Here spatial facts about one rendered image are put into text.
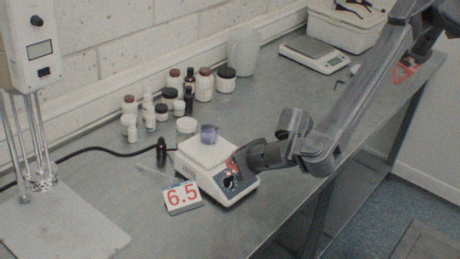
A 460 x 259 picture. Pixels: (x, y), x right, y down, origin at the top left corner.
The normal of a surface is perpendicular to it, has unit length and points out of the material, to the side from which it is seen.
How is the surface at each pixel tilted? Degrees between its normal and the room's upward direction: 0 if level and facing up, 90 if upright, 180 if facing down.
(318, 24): 94
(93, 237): 0
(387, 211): 0
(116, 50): 90
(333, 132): 32
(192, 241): 0
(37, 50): 90
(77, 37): 90
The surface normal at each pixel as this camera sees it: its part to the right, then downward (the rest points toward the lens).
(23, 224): 0.09, -0.81
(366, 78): -0.33, -0.51
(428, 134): -0.62, 0.41
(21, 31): 0.77, 0.43
